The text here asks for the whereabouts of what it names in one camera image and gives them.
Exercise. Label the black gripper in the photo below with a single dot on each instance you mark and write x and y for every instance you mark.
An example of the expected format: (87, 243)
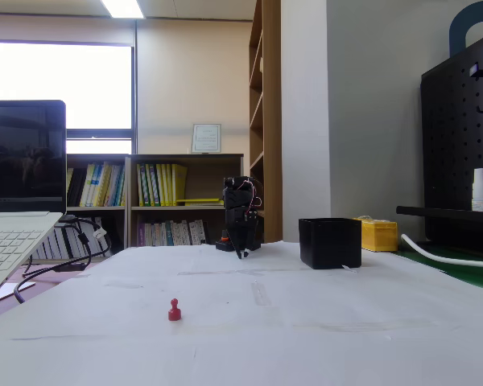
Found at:
(239, 218)

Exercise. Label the small red pawn piece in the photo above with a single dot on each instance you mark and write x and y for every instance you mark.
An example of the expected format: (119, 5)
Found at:
(174, 313)

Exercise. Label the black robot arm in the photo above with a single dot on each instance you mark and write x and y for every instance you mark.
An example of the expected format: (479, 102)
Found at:
(241, 193)

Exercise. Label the black robot base orange clamp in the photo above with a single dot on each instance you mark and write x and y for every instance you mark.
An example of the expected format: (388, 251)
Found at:
(223, 245)

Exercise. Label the black square container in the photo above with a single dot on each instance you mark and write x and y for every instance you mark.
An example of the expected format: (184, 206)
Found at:
(330, 243)

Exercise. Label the yellow cardboard box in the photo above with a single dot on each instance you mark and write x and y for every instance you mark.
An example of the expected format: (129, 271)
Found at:
(380, 237)

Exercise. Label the yellow flat-lying book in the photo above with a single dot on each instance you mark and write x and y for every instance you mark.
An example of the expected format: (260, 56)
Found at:
(197, 200)

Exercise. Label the white paper sheet cover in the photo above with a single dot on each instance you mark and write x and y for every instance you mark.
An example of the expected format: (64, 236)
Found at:
(265, 321)

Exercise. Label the framed white certificate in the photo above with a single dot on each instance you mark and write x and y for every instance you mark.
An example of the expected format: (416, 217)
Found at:
(206, 138)

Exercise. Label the wide low wooden bookcase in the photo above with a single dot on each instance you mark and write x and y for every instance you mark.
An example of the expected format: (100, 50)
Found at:
(165, 157)

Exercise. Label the tall wooden bookshelf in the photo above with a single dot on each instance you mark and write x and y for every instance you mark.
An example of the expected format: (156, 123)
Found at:
(271, 120)

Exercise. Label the narrow low wooden bookcase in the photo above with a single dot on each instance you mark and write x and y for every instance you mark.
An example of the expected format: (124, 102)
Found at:
(100, 157)

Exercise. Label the black pegboard shelf bar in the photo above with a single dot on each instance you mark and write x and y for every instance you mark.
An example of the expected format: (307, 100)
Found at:
(434, 212)

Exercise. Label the green desk mat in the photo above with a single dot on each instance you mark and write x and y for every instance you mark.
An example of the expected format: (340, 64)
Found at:
(467, 273)

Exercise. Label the black pegboard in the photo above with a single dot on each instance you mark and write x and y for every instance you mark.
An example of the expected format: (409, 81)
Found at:
(451, 140)

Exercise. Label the white laptop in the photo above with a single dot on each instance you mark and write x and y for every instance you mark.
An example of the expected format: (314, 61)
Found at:
(20, 161)

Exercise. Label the white card under laptop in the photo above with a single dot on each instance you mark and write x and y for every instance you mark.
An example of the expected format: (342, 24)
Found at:
(12, 291)

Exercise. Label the white plastic bottle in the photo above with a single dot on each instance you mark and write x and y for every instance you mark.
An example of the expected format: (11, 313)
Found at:
(480, 193)

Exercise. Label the ceiling light panel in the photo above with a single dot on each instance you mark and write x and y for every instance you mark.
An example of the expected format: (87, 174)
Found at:
(122, 8)

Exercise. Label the teal arch shape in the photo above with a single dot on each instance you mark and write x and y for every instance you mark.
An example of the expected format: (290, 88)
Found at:
(459, 28)

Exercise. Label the window with dark frame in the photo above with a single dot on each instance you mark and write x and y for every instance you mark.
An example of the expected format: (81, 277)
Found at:
(60, 84)

